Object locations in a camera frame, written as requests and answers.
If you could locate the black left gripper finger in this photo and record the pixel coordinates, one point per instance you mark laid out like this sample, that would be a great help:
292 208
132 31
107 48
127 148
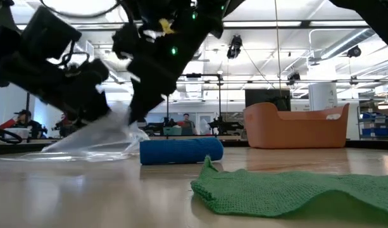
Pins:
94 109

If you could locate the black table edge rail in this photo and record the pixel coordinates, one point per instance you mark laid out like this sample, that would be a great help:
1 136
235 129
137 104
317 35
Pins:
235 143

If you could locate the person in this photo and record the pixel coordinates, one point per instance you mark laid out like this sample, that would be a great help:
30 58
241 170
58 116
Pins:
188 125
24 114

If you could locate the clear plastic zip bag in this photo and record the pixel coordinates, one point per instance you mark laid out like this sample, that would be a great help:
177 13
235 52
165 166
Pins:
95 139

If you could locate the shelf with blue bins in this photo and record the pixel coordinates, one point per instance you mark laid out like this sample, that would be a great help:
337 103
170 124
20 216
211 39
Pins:
374 131

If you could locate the green knit bandage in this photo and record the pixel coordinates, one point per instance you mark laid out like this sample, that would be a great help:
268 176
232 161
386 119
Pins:
276 193

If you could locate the white round column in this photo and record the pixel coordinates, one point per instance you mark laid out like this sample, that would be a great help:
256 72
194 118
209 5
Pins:
322 92

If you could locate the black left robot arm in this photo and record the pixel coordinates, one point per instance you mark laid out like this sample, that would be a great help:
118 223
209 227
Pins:
3 47

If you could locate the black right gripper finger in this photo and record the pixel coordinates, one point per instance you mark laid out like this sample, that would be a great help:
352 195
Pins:
143 101

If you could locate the blue elastic bandage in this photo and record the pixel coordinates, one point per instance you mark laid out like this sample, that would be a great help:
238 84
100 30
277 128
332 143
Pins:
181 151

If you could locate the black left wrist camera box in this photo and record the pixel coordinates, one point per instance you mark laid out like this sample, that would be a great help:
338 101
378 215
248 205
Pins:
48 31

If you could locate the teal plastic bin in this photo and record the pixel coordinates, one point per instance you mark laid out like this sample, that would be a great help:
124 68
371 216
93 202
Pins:
172 131

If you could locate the orange plastic tub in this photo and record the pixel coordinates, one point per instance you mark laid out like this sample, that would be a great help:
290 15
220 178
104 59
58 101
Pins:
295 133

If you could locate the black monitor screen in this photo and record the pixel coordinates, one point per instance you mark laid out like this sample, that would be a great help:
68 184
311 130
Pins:
260 96

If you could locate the black hanging ceiling reel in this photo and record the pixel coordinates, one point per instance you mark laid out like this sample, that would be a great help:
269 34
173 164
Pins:
354 51
294 77
235 46

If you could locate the black overhead frame bar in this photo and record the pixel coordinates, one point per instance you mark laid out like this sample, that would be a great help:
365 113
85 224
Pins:
305 23

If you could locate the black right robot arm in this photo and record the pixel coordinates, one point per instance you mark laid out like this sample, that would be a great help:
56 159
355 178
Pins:
371 16

